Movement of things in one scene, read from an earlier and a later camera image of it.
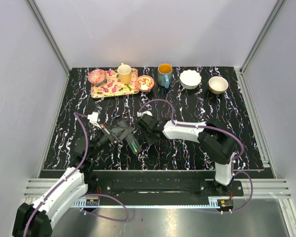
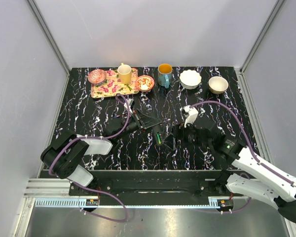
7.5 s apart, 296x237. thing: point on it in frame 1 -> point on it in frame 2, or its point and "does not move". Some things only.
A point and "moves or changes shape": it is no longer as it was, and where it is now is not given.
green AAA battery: [134, 147] moves or changes shape
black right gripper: [150, 141] -> [180, 131]
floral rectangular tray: [112, 86] does not move
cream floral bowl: [217, 85] does not move
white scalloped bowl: [190, 79] does not move
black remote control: [131, 138] moves or changes shape
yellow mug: [125, 71] does not move
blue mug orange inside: [165, 74] does not move
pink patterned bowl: [96, 76] does not move
